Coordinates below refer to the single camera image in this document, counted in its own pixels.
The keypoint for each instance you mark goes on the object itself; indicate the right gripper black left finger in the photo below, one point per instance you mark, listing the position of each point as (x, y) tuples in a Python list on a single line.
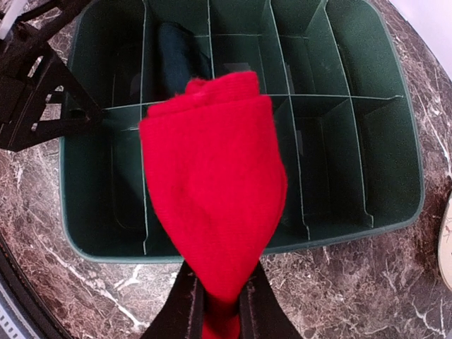
[(182, 314)]

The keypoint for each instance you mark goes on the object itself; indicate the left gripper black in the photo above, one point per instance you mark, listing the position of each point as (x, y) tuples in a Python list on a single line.
[(34, 76)]

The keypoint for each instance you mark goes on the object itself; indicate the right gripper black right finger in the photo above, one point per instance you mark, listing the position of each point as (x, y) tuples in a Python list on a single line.
[(260, 314)]

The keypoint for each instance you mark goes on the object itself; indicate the dark green sock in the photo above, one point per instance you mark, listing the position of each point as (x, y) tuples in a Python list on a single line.
[(181, 59)]

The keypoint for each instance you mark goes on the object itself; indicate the red santa sock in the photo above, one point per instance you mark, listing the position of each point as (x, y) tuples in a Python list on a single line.
[(217, 184)]

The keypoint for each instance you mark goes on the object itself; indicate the green compartment tray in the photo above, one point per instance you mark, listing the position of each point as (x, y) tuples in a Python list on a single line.
[(343, 115)]

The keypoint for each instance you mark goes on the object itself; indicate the beige decorated plate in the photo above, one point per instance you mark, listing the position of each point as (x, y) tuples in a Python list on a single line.
[(444, 247)]

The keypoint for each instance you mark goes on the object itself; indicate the black front rail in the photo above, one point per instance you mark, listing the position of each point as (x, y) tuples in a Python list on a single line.
[(23, 313)]

